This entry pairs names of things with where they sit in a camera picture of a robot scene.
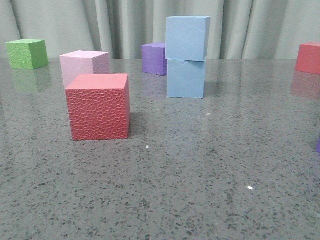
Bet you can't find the light blue foam cube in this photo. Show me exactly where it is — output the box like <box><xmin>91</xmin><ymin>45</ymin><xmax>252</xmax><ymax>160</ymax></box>
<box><xmin>165</xmin><ymin>16</ymin><xmax>211</xmax><ymax>62</ymax></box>
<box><xmin>167</xmin><ymin>59</ymin><xmax>206</xmax><ymax>99</ymax></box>

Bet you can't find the red textured foam cube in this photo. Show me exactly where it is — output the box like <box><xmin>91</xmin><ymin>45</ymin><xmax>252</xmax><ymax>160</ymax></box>
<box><xmin>65</xmin><ymin>73</ymin><xmax>130</xmax><ymax>141</ymax></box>

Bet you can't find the purple foam cube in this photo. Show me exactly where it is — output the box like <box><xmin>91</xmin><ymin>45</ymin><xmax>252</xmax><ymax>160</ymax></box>
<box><xmin>141</xmin><ymin>42</ymin><xmax>168</xmax><ymax>76</ymax></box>

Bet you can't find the pink foam cube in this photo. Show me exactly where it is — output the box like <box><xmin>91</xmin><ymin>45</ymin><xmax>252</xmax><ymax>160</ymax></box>
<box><xmin>59</xmin><ymin>50</ymin><xmax>110</xmax><ymax>88</ymax></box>

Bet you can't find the grey-green curtain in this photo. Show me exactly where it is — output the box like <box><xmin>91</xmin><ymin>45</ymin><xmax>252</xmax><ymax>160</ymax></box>
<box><xmin>0</xmin><ymin>0</ymin><xmax>320</xmax><ymax>60</ymax></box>

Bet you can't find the green foam cube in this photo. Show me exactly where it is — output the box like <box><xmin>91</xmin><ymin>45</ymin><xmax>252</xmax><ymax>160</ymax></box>
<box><xmin>6</xmin><ymin>39</ymin><xmax>49</xmax><ymax>70</ymax></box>

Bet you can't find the red foam cube far right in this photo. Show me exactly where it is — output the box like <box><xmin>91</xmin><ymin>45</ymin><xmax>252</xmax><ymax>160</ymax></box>
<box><xmin>295</xmin><ymin>42</ymin><xmax>320</xmax><ymax>75</ymax></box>

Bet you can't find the purple cube at right edge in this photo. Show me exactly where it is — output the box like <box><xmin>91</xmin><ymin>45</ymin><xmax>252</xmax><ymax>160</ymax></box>
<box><xmin>315</xmin><ymin>137</ymin><xmax>320</xmax><ymax>153</ymax></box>

